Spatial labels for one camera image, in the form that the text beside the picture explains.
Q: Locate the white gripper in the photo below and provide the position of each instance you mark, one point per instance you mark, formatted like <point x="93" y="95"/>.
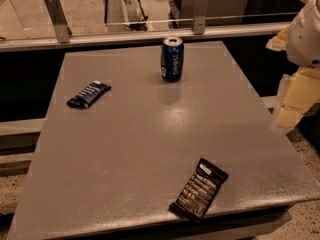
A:
<point x="306" y="39"/>

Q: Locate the blue pepsi can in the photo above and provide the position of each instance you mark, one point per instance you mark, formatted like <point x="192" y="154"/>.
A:
<point x="172" y="57"/>

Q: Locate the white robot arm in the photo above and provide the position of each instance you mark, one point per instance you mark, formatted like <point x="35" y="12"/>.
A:
<point x="303" y="45"/>

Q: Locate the black rxbar chocolate wrapper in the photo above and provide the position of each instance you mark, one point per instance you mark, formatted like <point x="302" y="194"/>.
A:
<point x="199" y="192"/>

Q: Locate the blue rxbar blueberry wrapper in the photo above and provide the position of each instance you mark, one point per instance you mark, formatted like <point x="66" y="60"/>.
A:
<point x="88" y="95"/>

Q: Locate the right metal bracket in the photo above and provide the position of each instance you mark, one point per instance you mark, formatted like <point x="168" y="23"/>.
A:
<point x="199" y="16"/>

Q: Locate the metal bracket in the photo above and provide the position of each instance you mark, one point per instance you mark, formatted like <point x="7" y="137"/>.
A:
<point x="58" y="19"/>
<point x="199" y="16"/>

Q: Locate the left metal bracket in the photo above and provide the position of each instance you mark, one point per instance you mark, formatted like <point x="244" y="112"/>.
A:
<point x="58" y="19"/>

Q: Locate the metal rail frame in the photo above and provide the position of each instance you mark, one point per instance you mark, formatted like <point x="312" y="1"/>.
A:
<point x="125" y="38"/>

